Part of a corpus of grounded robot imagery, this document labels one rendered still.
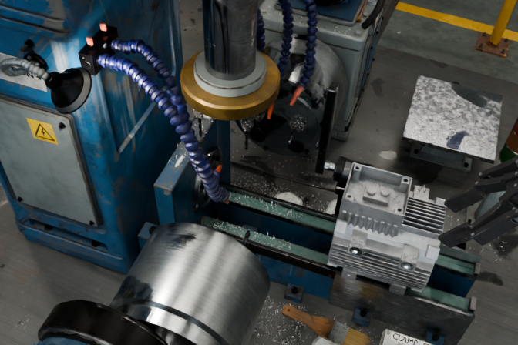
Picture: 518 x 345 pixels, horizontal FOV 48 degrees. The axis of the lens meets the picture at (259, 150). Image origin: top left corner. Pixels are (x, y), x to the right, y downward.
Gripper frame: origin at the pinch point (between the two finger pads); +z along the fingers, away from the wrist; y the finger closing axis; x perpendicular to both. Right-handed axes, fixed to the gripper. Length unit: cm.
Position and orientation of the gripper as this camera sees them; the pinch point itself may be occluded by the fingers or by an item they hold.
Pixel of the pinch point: (458, 218)
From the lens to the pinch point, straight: 109.0
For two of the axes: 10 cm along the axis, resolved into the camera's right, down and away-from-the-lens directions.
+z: -5.0, 4.5, 7.4
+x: 8.0, 5.7, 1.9
